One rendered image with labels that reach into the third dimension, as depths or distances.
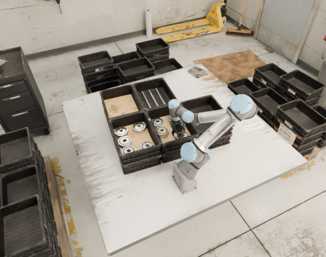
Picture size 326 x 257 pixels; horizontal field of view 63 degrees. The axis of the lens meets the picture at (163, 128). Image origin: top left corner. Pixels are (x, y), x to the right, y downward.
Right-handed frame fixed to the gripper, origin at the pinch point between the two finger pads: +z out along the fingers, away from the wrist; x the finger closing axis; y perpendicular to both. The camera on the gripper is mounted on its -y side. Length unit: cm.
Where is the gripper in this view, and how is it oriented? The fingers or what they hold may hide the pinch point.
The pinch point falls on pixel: (179, 137)
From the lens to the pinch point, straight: 202.6
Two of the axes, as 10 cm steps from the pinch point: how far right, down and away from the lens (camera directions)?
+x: -9.3, 3.4, -1.5
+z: 1.3, 6.7, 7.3
